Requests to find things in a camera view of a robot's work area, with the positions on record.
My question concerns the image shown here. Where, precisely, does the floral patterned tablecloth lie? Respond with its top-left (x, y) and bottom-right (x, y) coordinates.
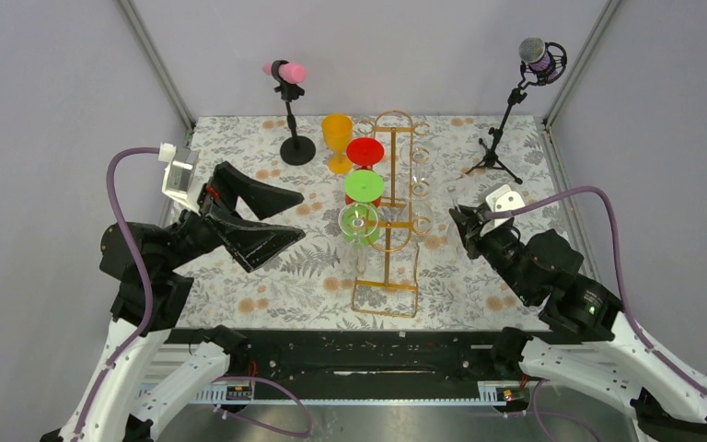
top-left (180, 116), bottom-right (541, 330)

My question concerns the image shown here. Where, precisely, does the green plastic wine glass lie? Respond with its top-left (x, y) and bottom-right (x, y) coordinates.
top-left (338, 169), bottom-right (385, 248)

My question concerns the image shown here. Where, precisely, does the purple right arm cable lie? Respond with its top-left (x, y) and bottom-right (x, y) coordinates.
top-left (484, 185), bottom-right (707, 442)

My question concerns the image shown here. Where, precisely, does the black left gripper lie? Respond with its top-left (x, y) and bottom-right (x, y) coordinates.
top-left (162, 160), bottom-right (310, 269)

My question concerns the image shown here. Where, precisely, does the black stand with pink microphone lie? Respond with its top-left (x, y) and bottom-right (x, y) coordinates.
top-left (262, 60), bottom-right (316, 166)

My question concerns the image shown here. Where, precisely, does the yellow plastic wine glass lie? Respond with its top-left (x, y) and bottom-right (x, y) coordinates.
top-left (321, 114), bottom-right (353, 174)

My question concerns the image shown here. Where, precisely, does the red plastic wine glass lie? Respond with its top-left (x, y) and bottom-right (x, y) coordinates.
top-left (344, 137), bottom-right (385, 207)

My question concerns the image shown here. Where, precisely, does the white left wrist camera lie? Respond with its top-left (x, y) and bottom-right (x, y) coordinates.
top-left (158, 143), bottom-right (203, 214)

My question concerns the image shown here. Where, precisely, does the tripod stand with purple microphone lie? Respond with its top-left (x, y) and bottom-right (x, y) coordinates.
top-left (465, 37), bottom-right (568, 184)

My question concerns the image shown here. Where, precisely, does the gold wire wine glass rack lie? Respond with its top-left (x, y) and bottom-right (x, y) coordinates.
top-left (351, 110), bottom-right (428, 319)

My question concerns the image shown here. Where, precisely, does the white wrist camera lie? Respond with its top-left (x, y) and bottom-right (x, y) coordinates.
top-left (158, 143), bottom-right (203, 214)
top-left (482, 184), bottom-right (527, 233)

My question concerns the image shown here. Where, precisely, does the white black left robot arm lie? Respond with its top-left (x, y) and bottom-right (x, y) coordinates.
top-left (45, 162), bottom-right (304, 441)

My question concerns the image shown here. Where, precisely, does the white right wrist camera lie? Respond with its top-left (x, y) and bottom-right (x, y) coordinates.
top-left (482, 184), bottom-right (527, 233)

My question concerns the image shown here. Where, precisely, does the clear wine glass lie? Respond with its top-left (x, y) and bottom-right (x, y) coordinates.
top-left (398, 142), bottom-right (437, 183)
top-left (408, 178), bottom-right (439, 242)
top-left (438, 172), bottom-right (470, 248)
top-left (338, 202), bottom-right (380, 276)

